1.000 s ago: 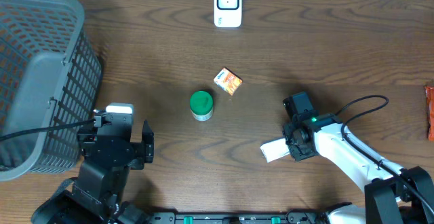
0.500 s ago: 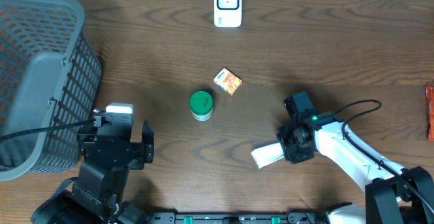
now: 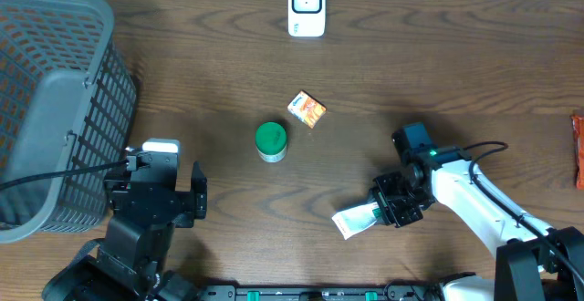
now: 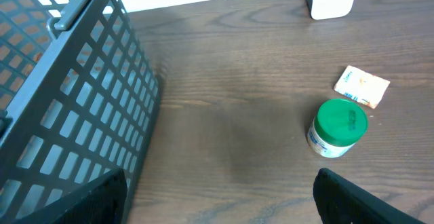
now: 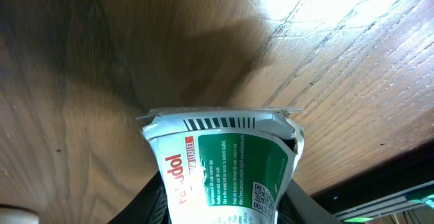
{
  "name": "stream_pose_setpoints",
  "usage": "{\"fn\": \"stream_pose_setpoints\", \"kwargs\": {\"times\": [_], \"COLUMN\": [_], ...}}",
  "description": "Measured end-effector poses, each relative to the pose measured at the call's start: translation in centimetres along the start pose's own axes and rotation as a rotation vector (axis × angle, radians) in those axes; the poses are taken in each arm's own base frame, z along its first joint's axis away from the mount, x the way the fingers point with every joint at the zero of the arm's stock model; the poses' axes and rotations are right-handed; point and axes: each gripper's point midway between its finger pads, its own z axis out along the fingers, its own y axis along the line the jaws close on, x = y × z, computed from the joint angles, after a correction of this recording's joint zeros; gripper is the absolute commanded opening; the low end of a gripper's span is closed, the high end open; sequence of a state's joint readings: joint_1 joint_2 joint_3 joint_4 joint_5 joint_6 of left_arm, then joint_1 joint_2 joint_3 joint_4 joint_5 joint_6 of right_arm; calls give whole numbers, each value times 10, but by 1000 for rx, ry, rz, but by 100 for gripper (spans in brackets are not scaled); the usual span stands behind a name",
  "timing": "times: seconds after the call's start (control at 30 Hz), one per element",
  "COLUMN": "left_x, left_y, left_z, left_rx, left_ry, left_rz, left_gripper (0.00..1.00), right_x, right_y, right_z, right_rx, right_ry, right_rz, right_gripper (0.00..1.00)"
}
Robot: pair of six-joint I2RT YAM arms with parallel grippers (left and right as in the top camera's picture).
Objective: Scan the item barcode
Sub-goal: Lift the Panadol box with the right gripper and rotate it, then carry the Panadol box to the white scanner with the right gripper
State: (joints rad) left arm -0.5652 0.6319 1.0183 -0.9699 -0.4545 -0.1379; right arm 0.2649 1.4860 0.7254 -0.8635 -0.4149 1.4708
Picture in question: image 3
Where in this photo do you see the left black cable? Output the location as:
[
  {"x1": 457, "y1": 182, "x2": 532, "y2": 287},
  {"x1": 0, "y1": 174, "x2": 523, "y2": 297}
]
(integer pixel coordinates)
[{"x1": 0, "y1": 157, "x2": 138, "y2": 192}]

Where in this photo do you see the right black cable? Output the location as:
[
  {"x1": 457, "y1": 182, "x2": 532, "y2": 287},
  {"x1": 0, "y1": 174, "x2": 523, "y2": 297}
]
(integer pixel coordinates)
[{"x1": 463, "y1": 140, "x2": 584, "y2": 293}]

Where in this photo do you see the grey plastic basket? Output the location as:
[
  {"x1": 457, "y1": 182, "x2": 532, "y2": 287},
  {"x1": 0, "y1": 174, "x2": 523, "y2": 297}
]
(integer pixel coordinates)
[{"x1": 1, "y1": 0, "x2": 138, "y2": 244}]

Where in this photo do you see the white green box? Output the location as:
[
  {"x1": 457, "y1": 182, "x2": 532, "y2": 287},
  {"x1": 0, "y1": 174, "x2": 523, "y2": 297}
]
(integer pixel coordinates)
[{"x1": 331, "y1": 202, "x2": 381, "y2": 240}]

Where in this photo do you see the green lidded jar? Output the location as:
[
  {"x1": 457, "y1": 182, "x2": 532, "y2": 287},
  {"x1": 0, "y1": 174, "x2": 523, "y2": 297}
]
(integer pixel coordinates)
[{"x1": 255, "y1": 122, "x2": 287, "y2": 163}]

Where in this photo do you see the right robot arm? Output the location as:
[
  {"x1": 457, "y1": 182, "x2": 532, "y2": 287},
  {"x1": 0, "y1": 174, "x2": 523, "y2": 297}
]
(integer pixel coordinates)
[{"x1": 370, "y1": 123, "x2": 583, "y2": 301}]

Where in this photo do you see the black mounting rail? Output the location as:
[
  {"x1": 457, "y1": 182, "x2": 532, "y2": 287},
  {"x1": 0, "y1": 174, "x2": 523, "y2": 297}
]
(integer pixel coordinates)
[{"x1": 200, "y1": 283, "x2": 444, "y2": 301}]

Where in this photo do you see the black cable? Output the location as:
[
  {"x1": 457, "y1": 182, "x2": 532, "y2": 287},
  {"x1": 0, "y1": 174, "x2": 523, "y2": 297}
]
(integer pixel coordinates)
[
  {"x1": 0, "y1": 157, "x2": 138, "y2": 192},
  {"x1": 463, "y1": 140, "x2": 584, "y2": 293}
]

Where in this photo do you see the white barcode scanner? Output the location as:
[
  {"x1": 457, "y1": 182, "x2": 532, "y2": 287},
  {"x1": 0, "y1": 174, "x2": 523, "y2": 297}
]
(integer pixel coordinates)
[{"x1": 287, "y1": 0, "x2": 326, "y2": 37}]

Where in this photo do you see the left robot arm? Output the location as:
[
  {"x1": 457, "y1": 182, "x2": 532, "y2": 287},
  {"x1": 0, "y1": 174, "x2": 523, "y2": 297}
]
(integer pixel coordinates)
[{"x1": 41, "y1": 151, "x2": 207, "y2": 300}]

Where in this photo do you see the small orange box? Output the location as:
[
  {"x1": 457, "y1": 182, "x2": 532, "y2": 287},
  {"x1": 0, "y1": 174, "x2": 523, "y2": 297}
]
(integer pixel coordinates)
[{"x1": 287, "y1": 90, "x2": 327, "y2": 129}]

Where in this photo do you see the orange snack bar wrapper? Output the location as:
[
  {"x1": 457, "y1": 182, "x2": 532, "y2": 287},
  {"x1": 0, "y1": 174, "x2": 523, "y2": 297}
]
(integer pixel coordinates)
[{"x1": 571, "y1": 114, "x2": 584, "y2": 190}]

